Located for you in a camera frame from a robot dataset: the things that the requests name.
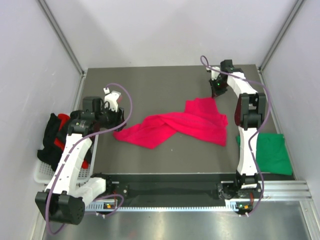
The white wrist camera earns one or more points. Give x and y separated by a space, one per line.
111 99
215 72

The right aluminium frame post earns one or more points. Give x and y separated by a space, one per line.
298 4

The aluminium front rail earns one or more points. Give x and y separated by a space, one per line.
285 190

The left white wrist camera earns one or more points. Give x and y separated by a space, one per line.
111 99

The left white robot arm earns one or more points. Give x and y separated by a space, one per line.
62 201

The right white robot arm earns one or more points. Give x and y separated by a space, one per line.
248 117

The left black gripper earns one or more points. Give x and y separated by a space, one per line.
118 117

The pink t shirt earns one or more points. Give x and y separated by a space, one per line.
200 119

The aluminium frame post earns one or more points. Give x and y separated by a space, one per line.
298 4
60 35

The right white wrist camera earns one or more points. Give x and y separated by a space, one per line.
215 72

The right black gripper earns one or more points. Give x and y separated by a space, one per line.
215 92

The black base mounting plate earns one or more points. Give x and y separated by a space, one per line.
157 188

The white plastic basket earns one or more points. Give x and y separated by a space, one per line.
43 172

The green folded t shirt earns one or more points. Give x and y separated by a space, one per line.
271 154

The left aluminium frame post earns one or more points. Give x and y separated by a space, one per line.
60 35

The black t shirt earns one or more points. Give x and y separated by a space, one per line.
50 152

